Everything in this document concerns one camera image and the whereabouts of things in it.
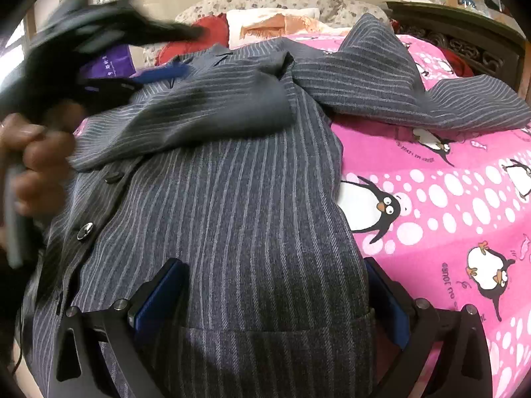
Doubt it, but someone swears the grey striped suit jacket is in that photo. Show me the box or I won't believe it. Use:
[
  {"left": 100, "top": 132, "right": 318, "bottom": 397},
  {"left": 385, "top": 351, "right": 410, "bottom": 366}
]
[{"left": 20, "top": 13, "right": 531, "bottom": 398}]

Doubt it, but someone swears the person's left hand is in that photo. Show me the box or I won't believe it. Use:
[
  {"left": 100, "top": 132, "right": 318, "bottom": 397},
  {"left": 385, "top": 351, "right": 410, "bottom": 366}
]
[{"left": 1, "top": 101, "right": 87, "bottom": 237}]

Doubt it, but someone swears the purple hanging bag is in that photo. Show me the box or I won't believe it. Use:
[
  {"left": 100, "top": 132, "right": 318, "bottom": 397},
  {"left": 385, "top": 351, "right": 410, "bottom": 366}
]
[{"left": 80, "top": 45, "right": 136, "bottom": 79}]

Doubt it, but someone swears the red pillow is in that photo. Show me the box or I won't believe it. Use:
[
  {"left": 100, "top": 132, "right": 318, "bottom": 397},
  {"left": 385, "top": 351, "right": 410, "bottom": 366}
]
[{"left": 155, "top": 14, "right": 230, "bottom": 66}]

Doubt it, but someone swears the pink penguin bed sheet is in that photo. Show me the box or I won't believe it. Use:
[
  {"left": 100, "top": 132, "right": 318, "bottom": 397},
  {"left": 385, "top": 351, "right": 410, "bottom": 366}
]
[{"left": 277, "top": 27, "right": 530, "bottom": 397}]

